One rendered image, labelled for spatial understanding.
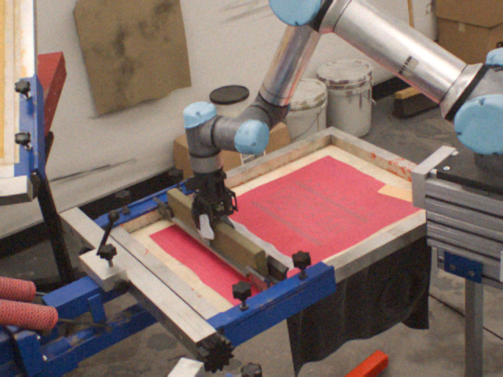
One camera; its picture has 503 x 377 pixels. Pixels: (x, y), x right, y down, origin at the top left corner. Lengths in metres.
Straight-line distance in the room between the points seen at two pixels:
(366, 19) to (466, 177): 0.38
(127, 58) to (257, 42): 0.79
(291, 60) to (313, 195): 0.57
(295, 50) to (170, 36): 2.36
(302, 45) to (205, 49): 2.52
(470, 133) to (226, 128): 0.55
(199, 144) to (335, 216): 0.48
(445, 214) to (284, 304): 0.40
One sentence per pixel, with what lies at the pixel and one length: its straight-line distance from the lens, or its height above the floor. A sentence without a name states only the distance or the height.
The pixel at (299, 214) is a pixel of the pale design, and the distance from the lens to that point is 2.15.
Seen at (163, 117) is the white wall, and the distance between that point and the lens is 4.22.
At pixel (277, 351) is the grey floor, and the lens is 3.19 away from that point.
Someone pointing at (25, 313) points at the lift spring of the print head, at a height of 1.09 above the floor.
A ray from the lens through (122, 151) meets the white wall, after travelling 4.17.
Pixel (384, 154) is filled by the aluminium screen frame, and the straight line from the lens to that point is 2.34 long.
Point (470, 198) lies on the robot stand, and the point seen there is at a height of 1.19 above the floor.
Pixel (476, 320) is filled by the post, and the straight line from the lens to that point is 2.66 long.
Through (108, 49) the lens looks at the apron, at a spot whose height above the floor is 0.85.
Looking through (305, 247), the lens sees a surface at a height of 0.96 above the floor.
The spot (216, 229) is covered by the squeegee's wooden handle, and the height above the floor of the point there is 1.05.
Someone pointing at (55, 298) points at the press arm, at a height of 1.04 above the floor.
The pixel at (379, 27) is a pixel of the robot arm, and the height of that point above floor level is 1.58.
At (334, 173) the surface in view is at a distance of 2.33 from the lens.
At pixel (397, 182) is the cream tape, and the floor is 0.96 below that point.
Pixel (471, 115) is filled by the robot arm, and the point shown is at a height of 1.45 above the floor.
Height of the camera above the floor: 2.08
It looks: 29 degrees down
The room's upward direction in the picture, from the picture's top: 8 degrees counter-clockwise
